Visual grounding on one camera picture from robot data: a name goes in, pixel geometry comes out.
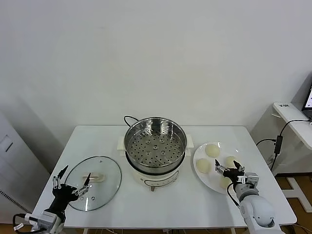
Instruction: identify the black laptop charger cable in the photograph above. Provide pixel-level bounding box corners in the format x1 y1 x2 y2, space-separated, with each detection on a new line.
255 118 312 173

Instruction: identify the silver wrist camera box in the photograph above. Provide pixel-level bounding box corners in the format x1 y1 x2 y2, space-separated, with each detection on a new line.
237 172 260 193
24 211 59 231

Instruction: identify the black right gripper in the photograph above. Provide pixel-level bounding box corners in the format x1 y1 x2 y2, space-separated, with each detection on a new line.
214 159 245 186

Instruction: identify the white side desk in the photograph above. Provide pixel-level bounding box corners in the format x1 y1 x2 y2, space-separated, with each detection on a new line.
273 101 312 215

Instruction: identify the round glass pot lid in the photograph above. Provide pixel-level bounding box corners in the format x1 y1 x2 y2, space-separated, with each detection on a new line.
65 156 122 212

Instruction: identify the white steamed baozi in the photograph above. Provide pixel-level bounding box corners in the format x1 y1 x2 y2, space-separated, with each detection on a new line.
196 158 212 174
205 143 221 158
219 176 232 190
225 156 241 169

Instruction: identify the large white plate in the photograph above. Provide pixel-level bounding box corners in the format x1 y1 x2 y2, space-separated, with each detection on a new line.
193 141 254 195

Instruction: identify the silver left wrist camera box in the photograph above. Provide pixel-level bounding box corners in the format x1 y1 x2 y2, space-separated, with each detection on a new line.
24 211 59 231

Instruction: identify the white electric cooker base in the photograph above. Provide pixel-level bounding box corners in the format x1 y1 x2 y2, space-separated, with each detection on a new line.
117 135 195 192

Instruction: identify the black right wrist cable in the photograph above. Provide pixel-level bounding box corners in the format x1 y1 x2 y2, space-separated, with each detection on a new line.
227 183 242 208

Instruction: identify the black laptop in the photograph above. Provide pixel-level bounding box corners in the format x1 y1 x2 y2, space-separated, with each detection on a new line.
301 82 312 120

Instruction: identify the black cooker power cord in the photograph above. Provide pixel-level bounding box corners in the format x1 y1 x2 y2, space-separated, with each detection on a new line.
123 116 138 128

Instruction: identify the perforated steel steamer basket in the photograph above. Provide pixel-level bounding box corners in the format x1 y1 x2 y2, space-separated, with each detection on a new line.
124 117 188 174

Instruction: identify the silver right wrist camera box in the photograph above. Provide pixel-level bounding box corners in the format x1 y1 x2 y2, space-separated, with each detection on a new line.
237 172 260 193

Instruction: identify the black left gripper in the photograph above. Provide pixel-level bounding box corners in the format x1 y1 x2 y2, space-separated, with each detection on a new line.
44 165 92 215

